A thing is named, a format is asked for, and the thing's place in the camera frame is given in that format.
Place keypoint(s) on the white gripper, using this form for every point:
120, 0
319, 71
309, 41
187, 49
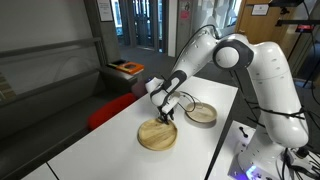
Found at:
172, 100

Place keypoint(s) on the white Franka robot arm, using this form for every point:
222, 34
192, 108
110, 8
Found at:
276, 83

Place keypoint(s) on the red upholstered chair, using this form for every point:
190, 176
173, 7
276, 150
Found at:
106, 111

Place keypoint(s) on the grey bin cabinet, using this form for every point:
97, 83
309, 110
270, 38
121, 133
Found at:
113, 80

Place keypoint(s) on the orange bin lid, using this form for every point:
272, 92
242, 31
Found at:
121, 69

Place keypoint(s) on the dark framed glass doors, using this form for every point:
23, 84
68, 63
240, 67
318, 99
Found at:
143, 23

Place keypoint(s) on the pink door sign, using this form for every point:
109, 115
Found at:
185, 14

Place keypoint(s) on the glass balustrade panel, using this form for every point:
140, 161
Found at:
50, 70

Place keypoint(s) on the wooden door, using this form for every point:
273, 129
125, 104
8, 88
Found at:
260, 26

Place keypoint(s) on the dark grey bench sofa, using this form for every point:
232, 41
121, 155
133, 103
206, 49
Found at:
40, 126

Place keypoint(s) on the grey metal handrail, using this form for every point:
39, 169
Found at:
50, 46

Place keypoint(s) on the white door sign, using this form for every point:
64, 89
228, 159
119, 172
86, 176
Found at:
260, 10

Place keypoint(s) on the white power strip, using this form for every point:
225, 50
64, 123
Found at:
308, 159

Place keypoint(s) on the black tripod stand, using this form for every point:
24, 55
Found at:
293, 22

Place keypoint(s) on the black box red display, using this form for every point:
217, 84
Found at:
305, 28

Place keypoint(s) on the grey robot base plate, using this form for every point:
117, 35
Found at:
235, 168

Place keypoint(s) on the white wall notice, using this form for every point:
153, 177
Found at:
105, 10

